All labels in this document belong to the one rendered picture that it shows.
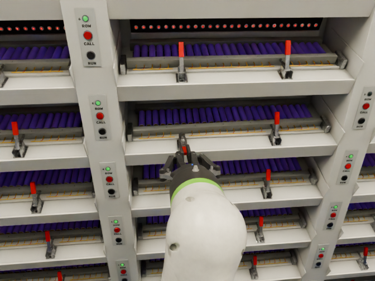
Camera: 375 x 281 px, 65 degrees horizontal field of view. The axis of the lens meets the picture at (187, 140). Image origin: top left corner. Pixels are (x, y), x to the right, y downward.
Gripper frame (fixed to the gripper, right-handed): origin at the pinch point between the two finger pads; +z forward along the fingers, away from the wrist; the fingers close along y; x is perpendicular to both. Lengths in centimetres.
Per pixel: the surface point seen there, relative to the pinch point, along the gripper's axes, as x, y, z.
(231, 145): -0.9, 14.0, 8.5
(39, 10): 33.3, -30.1, 0.2
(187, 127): 3.8, 1.9, 11.9
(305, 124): 3.3, 37.4, 12.9
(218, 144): -0.6, 10.3, 9.1
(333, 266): -56, 58, 22
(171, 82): 17.3, -2.6, 3.7
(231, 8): 33.6, 11.2, 0.0
